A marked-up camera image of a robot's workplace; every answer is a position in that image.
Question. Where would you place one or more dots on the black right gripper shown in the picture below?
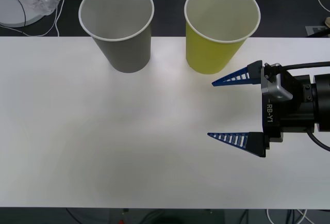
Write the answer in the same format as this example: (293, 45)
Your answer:
(296, 110)

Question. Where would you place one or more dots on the yellow-green waste bin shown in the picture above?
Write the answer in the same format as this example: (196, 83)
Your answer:
(206, 53)

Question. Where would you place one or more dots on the grey waste bin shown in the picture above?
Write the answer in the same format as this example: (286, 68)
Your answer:
(129, 53)

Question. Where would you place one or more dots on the white round-based floor lamp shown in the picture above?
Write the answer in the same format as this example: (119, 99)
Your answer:
(10, 9)

